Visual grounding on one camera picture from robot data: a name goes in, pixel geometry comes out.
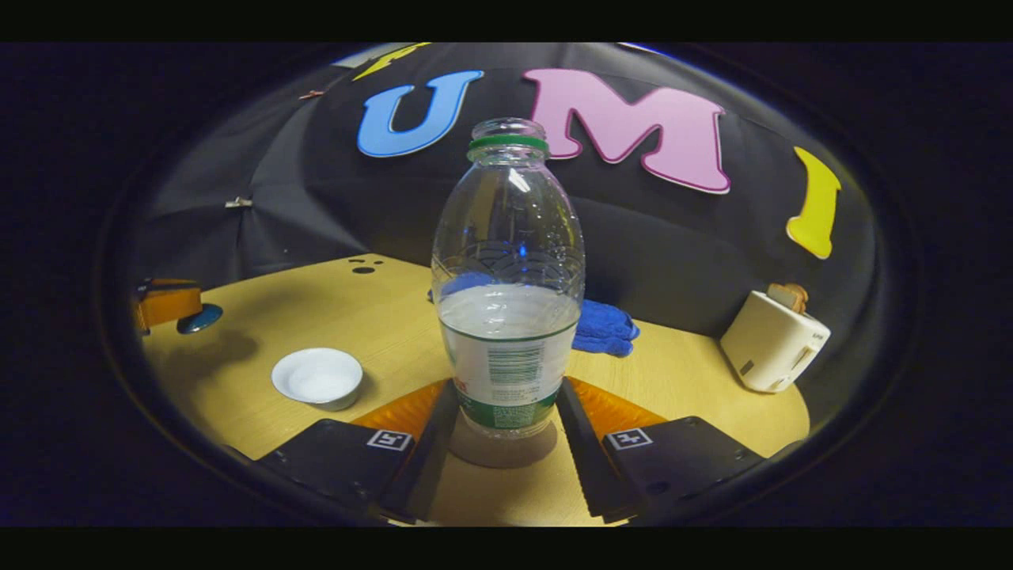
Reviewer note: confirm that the blue teacup lid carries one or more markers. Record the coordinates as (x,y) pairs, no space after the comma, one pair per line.
(202,318)

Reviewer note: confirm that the small silver cloth clip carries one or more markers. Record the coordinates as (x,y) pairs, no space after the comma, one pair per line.
(237,203)

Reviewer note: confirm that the clear plastic water bottle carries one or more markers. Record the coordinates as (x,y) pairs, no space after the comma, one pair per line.
(506,253)

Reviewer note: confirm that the blue folded towel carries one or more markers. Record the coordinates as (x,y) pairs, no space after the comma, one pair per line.
(605,328)

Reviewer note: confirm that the toast bread slice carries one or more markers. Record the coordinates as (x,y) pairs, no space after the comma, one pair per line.
(788,297)

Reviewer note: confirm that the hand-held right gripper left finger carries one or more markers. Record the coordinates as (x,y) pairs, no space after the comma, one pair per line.
(423,467)

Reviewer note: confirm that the white toaster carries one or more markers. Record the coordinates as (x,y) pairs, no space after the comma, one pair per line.
(772,348)

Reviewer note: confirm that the round brown coaster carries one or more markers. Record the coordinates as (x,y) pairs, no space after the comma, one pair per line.
(506,455)

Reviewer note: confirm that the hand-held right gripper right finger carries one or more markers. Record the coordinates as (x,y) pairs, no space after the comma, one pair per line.
(589,467)

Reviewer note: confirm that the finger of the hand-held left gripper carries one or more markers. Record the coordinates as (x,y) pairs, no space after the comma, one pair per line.
(170,305)

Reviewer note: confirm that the black backdrop cloth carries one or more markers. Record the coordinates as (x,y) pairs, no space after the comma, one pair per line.
(673,253)

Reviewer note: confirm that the blue and white teacup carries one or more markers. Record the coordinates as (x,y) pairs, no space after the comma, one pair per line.
(316,378)

